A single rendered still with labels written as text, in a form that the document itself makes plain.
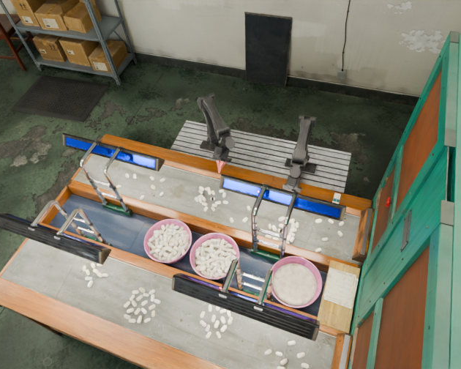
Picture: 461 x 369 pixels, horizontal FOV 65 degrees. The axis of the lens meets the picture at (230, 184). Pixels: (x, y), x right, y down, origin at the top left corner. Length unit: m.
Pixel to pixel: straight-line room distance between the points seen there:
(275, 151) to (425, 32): 1.74
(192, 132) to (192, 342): 1.44
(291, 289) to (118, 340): 0.87
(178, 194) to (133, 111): 1.89
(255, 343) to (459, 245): 1.14
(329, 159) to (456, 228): 1.58
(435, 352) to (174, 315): 1.33
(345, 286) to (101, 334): 1.20
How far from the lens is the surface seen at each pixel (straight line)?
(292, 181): 1.91
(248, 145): 2.55
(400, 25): 3.58
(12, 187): 3.84
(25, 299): 2.23
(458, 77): 1.38
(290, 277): 1.96
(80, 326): 2.04
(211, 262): 2.01
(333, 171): 2.43
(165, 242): 2.09
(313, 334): 1.53
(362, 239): 1.98
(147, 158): 1.98
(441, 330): 0.87
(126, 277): 2.07
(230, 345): 1.86
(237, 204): 2.15
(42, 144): 4.05
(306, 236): 2.06
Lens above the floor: 2.56
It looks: 54 degrees down
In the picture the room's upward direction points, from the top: 6 degrees counter-clockwise
